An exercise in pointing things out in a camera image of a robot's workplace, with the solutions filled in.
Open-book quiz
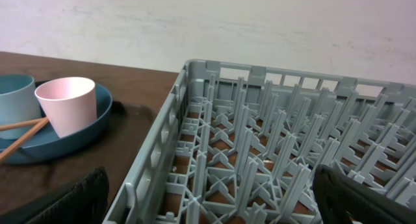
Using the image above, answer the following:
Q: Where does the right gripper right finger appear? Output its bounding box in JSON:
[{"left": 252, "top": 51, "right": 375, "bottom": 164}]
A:
[{"left": 313, "top": 164, "right": 415, "bottom": 224}]

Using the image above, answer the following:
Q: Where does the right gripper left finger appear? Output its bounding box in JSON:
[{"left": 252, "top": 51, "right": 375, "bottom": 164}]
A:
[{"left": 1, "top": 166, "right": 109, "bottom": 224}]

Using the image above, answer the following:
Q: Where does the pink cup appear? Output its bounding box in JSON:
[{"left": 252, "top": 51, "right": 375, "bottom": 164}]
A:
[{"left": 34, "top": 77, "right": 97, "bottom": 138}]

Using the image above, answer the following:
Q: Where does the light blue cup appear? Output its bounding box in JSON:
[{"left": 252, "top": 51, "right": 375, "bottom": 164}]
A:
[{"left": 1, "top": 74, "right": 42, "bottom": 125}]

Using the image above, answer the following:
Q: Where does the grey dishwasher rack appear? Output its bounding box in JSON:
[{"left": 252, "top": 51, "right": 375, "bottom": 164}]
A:
[{"left": 104, "top": 60, "right": 415, "bottom": 223}]

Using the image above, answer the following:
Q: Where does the right wooden chopstick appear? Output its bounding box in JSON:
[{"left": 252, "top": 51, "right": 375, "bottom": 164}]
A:
[{"left": 1, "top": 117, "right": 49, "bottom": 163}]

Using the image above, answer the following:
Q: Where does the wooden chopstick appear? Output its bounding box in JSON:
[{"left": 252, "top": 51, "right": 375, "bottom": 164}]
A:
[
  {"left": 0, "top": 118, "right": 44, "bottom": 131},
  {"left": 1, "top": 117, "right": 49, "bottom": 163}
]

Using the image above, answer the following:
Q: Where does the left wooden chopstick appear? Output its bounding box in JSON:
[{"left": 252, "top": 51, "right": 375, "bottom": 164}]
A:
[{"left": 0, "top": 118, "right": 44, "bottom": 131}]

